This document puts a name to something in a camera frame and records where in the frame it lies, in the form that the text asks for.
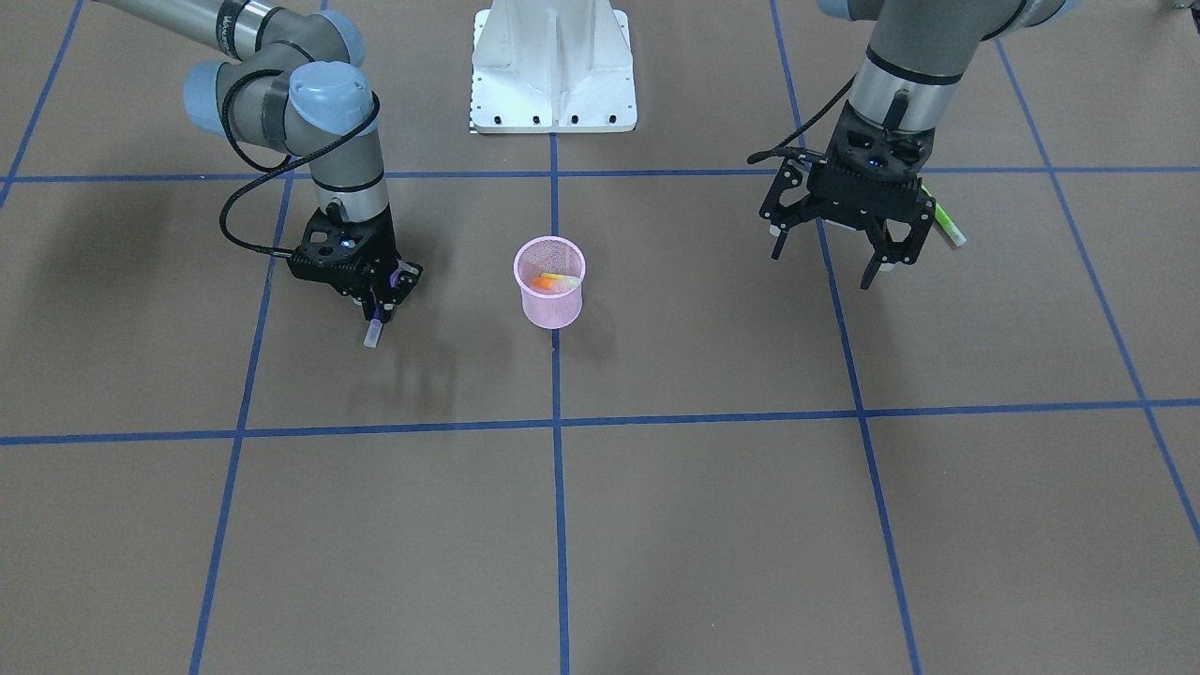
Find purple marker pen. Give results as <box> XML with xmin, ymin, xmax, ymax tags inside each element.
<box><xmin>364</xmin><ymin>271</ymin><xmax>400</xmax><ymax>350</ymax></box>

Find green marker pen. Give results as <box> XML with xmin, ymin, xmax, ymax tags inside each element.
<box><xmin>922</xmin><ymin>185</ymin><xmax>968</xmax><ymax>247</ymax></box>

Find yellow marker pen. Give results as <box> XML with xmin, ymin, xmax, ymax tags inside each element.
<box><xmin>540</xmin><ymin>271</ymin><xmax>581</xmax><ymax>293</ymax></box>

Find pink mesh pen holder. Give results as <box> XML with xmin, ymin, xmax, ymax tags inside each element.
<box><xmin>514</xmin><ymin>235</ymin><xmax>587</xmax><ymax>330</ymax></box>

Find brown paper table mat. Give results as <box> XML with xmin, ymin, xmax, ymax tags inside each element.
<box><xmin>1</xmin><ymin>1</ymin><xmax>1199</xmax><ymax>674</ymax></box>

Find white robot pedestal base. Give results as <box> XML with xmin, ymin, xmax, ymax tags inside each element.
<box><xmin>469</xmin><ymin>1</ymin><xmax>638</xmax><ymax>135</ymax></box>

